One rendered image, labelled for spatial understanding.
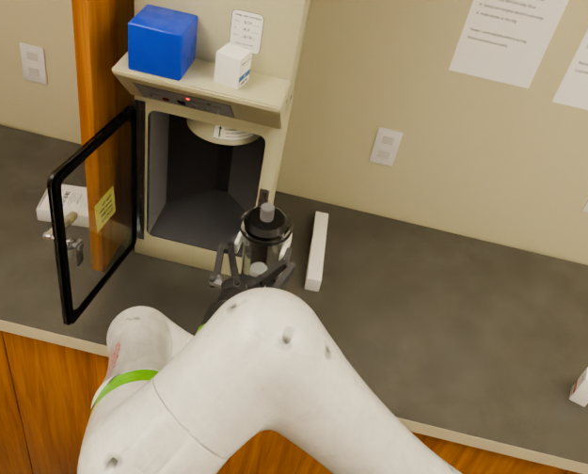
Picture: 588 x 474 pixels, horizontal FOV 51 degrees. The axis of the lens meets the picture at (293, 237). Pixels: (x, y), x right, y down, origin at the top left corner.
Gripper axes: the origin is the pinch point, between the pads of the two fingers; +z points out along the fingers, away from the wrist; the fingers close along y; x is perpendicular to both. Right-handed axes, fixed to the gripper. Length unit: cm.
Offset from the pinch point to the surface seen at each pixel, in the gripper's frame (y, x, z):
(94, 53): 37.7, -30.4, 7.4
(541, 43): -49, -23, 65
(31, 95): 87, 18, 48
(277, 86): 3.3, -28.2, 13.8
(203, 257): 18.0, 23.9, 10.4
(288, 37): 3.0, -36.1, 18.4
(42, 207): 62, 22, 11
